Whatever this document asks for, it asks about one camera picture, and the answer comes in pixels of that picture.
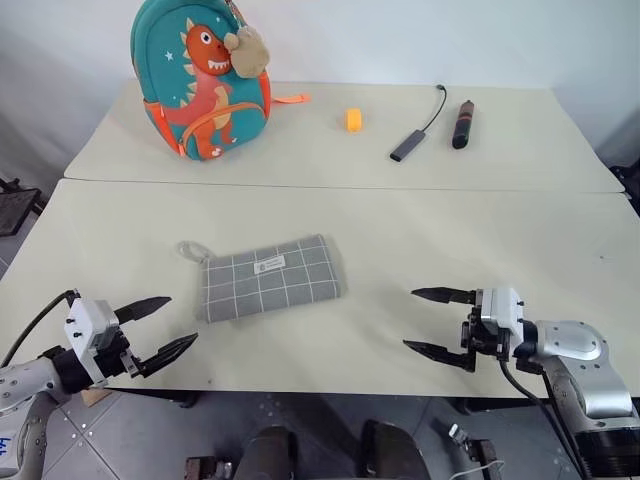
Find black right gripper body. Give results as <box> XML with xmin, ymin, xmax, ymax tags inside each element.
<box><xmin>459</xmin><ymin>289</ymin><xmax>516</xmax><ymax>374</ymax></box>

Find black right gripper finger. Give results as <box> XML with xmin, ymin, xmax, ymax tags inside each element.
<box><xmin>410</xmin><ymin>286</ymin><xmax>479</xmax><ymax>305</ymax></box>
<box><xmin>402</xmin><ymin>340</ymin><xmax>477</xmax><ymax>373</ymax></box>

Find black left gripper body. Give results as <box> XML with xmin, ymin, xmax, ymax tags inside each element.
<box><xmin>94</xmin><ymin>327</ymin><xmax>143</xmax><ymax>387</ymax></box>

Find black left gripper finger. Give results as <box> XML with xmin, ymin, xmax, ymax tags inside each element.
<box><xmin>130</xmin><ymin>333</ymin><xmax>200</xmax><ymax>379</ymax></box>
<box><xmin>113</xmin><ymin>296</ymin><xmax>173</xmax><ymax>327</ymax></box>

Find grey checked pencil case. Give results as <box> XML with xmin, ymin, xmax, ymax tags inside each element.
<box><xmin>176</xmin><ymin>233</ymin><xmax>348</xmax><ymax>326</ymax></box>

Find dark rounded shape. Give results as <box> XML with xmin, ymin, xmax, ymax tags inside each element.
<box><xmin>358</xmin><ymin>418</ymin><xmax>427</xmax><ymax>480</ymax></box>
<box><xmin>238</xmin><ymin>424</ymin><xmax>302</xmax><ymax>480</ymax></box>

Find black metal rack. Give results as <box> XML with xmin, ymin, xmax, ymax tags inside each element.
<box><xmin>0</xmin><ymin>176</ymin><xmax>44</xmax><ymax>239</ymax></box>

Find teal dinosaur backpack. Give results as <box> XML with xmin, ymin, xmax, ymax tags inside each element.
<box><xmin>130</xmin><ymin>0</ymin><xmax>312</xmax><ymax>163</ymax></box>

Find beige plush pendant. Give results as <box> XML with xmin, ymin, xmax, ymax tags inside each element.
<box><xmin>222</xmin><ymin>24</ymin><xmax>272</xmax><ymax>79</ymax></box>

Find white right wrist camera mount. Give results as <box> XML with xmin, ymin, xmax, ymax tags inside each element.
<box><xmin>477</xmin><ymin>286</ymin><xmax>527</xmax><ymax>359</ymax></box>

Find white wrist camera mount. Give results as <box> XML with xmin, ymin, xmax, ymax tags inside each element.
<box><xmin>477</xmin><ymin>286</ymin><xmax>527</xmax><ymax>359</ymax></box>
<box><xmin>63</xmin><ymin>293</ymin><xmax>122</xmax><ymax>389</ymax></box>

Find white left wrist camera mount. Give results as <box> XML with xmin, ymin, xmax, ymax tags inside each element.
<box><xmin>63</xmin><ymin>293</ymin><xmax>122</xmax><ymax>389</ymax></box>

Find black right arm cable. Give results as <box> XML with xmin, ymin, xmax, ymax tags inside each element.
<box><xmin>497</xmin><ymin>357</ymin><xmax>592</xmax><ymax>480</ymax></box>

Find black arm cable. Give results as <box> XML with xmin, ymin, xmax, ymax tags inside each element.
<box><xmin>497</xmin><ymin>357</ymin><xmax>592</xmax><ymax>480</ymax></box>
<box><xmin>0</xmin><ymin>288</ymin><xmax>81</xmax><ymax>369</ymax></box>

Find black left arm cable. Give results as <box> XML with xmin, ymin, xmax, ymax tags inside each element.
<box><xmin>0</xmin><ymin>288</ymin><xmax>81</xmax><ymax>369</ymax></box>

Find thin white cable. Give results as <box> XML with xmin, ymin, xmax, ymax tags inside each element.
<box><xmin>451</xmin><ymin>458</ymin><xmax>506</xmax><ymax>480</ymax></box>

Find black adapter with cable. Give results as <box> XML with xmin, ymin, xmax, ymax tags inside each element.
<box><xmin>389</xmin><ymin>83</ymin><xmax>449</xmax><ymax>163</ymax></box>

